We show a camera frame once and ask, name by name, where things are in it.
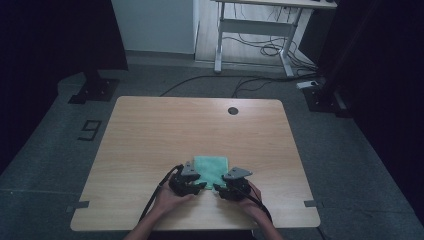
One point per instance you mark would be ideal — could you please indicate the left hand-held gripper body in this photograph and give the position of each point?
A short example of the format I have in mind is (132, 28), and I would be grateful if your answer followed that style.
(183, 181)

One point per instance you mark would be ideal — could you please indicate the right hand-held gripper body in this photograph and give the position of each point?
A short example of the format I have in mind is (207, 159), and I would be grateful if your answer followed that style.
(238, 186)

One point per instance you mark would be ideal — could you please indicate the green microfibre cloth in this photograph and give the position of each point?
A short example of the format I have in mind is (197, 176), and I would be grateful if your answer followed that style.
(211, 168)

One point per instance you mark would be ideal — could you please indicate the person's left hand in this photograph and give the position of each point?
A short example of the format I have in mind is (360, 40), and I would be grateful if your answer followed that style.
(171, 200)

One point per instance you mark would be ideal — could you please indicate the person's right hand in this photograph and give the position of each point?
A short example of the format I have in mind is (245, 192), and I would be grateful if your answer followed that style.
(255, 203)

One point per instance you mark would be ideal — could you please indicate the grey tape strip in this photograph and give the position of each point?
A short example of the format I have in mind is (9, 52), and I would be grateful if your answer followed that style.
(312, 203)

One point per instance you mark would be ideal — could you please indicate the black stand base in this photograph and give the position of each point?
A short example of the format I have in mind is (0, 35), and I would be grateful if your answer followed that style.
(325, 100)
(95, 88)

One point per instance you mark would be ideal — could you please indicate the white power strip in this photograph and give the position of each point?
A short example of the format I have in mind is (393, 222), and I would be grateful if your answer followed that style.
(307, 84)

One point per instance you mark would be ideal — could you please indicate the dark curtain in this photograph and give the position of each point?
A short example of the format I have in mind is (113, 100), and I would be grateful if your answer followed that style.
(50, 50)
(383, 83)

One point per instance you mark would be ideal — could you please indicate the white desk frame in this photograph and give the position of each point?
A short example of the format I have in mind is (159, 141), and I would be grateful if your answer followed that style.
(266, 26)

